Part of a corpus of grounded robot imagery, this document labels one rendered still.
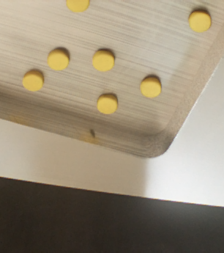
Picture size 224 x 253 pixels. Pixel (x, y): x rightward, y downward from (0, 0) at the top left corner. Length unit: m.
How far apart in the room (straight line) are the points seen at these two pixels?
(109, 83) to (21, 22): 0.06
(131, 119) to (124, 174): 0.05
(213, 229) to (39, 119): 0.21
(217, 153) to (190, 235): 0.14
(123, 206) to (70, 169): 0.14
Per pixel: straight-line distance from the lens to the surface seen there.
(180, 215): 0.46
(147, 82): 0.28
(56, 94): 0.29
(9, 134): 0.32
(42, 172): 0.34
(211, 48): 0.27
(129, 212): 0.46
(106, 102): 0.29
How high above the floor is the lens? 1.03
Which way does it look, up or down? 48 degrees down
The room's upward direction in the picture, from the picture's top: 179 degrees counter-clockwise
